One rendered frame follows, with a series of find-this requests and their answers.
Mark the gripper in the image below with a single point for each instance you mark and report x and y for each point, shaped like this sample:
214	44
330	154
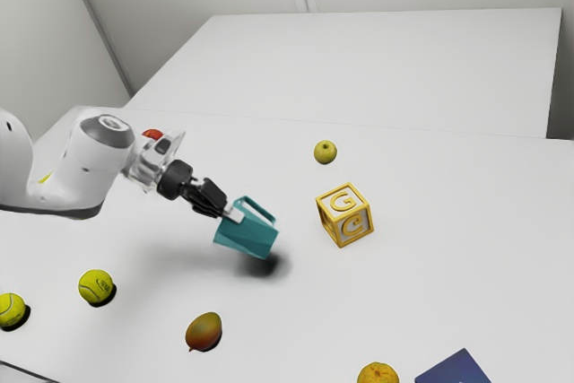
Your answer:
174	179

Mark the red fruit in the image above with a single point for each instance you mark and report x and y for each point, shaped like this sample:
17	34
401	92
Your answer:
152	133

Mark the yellow tennis ball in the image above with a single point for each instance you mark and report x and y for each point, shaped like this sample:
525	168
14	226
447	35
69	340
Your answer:
11	310
95	286

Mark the green apple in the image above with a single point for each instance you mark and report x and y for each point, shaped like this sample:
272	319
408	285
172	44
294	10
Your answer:
325	152

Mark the dark blue flat box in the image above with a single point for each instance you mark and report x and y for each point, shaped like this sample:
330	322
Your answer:
455	369

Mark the yellow letter block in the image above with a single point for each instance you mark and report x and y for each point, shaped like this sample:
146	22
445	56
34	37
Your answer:
345	217

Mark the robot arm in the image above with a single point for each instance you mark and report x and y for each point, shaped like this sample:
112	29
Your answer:
85	163

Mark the red-green mango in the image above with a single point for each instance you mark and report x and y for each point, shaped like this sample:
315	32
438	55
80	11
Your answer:
204	332

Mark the orange fruit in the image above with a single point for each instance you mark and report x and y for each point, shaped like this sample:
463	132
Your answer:
378	374

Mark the teal faceted mug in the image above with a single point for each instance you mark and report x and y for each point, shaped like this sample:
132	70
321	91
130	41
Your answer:
249	237

